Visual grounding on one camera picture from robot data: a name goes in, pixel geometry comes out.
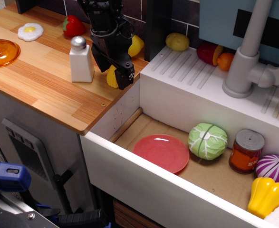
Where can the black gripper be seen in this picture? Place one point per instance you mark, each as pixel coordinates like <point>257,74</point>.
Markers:
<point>110,47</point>

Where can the yellow toy corn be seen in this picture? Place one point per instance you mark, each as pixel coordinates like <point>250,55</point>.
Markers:
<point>111,78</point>

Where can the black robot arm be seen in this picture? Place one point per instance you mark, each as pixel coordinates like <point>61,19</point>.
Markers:
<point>102,12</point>

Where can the pink plastic plate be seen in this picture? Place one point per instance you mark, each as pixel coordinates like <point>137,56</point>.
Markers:
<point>164,151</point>

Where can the white salt shaker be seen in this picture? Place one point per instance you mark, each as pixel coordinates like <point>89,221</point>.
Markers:
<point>81,60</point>

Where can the yellow toy lemon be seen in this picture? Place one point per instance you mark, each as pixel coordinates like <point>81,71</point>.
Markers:
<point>136,46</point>

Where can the red toy strawberry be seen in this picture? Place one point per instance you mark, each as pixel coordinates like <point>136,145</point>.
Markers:
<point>73,26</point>

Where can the yellow toy potato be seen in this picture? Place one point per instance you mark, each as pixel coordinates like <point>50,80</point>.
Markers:
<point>177,41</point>

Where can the white toy sink basin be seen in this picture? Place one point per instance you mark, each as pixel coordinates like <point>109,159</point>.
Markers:
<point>177,91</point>

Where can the toy fried egg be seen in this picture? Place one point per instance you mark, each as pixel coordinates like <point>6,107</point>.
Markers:
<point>30,32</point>

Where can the red toy apple half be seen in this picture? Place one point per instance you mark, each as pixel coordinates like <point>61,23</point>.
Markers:
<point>209,52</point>

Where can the orange toy fruit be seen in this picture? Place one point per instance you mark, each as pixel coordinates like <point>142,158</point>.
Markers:
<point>224,61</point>

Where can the orange transparent pot lid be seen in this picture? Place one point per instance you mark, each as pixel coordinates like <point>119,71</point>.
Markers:
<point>9,52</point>

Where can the green toy cabbage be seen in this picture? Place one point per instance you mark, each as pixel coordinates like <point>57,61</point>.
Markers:
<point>207,141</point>

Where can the grey toy oven door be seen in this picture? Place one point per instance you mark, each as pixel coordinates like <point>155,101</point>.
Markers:
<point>31,151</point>

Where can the grey toy faucet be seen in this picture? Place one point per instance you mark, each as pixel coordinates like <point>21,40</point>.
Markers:
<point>246,68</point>

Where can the blue clamp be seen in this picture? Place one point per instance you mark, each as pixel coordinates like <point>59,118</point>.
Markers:
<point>14,177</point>

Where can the orange toy sauce can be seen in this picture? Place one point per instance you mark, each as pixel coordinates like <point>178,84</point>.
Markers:
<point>246,150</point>

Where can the purple toy onion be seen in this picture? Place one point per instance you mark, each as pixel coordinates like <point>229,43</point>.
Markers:
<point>268,166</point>

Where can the yellow toy bell pepper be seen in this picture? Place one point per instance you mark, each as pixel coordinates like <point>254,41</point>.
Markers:
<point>264,197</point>

